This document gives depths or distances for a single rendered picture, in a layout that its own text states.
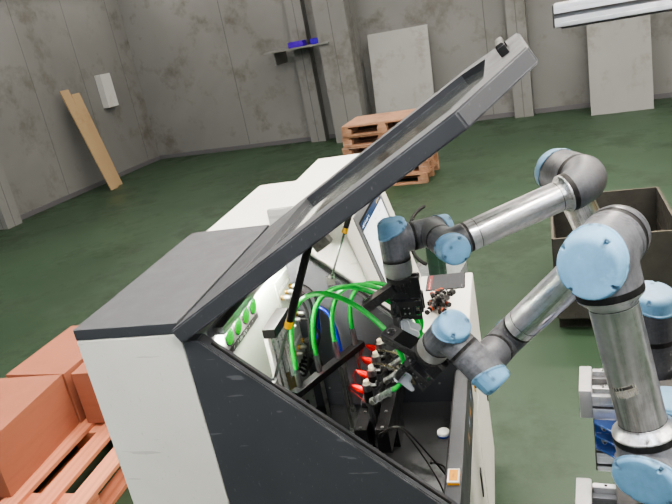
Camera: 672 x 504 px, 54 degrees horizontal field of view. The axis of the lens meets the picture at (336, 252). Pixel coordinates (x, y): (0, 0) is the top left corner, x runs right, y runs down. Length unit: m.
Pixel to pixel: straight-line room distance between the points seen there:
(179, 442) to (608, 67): 9.99
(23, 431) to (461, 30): 9.65
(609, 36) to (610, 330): 10.05
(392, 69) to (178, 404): 10.43
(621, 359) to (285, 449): 0.81
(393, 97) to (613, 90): 3.53
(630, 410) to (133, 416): 1.14
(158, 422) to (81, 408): 2.51
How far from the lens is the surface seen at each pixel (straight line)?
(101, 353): 1.70
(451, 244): 1.54
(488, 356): 1.44
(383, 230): 1.65
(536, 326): 1.47
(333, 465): 1.64
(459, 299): 2.62
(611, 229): 1.19
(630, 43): 11.16
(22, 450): 3.88
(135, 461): 1.85
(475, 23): 11.76
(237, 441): 1.68
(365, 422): 1.97
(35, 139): 12.15
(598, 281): 1.18
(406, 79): 11.72
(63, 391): 4.12
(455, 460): 1.84
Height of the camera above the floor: 2.08
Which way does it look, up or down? 19 degrees down
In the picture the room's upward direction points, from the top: 11 degrees counter-clockwise
